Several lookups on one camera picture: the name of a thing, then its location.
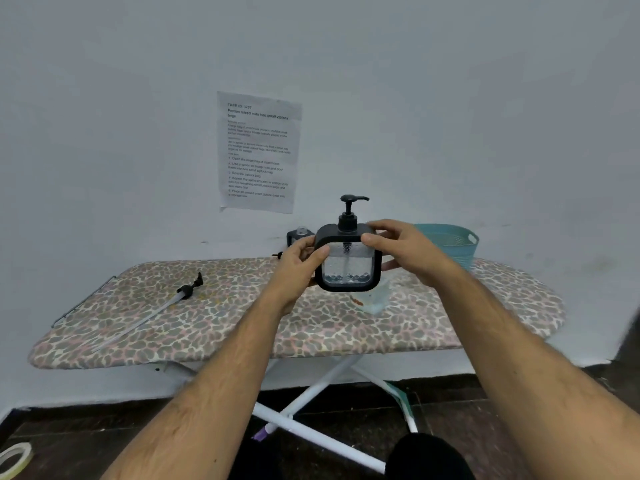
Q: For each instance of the printed paper sheet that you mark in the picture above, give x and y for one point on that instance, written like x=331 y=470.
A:
x=260 y=154

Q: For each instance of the person's left forearm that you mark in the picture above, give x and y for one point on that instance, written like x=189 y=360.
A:
x=200 y=394

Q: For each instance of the teal plastic basket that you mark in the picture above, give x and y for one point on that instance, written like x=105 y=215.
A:
x=460 y=247

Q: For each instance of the small black pump head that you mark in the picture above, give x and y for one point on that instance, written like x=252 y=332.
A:
x=279 y=254
x=347 y=222

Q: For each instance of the person's right leg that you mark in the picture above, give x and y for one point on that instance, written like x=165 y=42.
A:
x=430 y=459

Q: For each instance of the leopard print ironing board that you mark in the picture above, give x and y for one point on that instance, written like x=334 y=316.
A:
x=150 y=319

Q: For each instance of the white ironing board legs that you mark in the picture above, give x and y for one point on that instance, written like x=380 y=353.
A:
x=320 y=440

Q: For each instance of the transparent bottle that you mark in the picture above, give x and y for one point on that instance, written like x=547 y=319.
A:
x=375 y=299

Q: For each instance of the person's left hand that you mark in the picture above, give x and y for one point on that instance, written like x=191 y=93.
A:
x=295 y=274

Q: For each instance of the person's right hand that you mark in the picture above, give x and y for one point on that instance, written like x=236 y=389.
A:
x=415 y=254

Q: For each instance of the person's right forearm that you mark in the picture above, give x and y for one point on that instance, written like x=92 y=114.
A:
x=540 y=369

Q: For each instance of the white tape roll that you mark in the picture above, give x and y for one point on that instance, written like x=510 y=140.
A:
x=7 y=462

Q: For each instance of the black pump with long tube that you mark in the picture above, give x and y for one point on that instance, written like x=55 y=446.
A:
x=185 y=292

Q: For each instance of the black square dispenser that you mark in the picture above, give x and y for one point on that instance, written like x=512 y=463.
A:
x=295 y=237
x=322 y=234

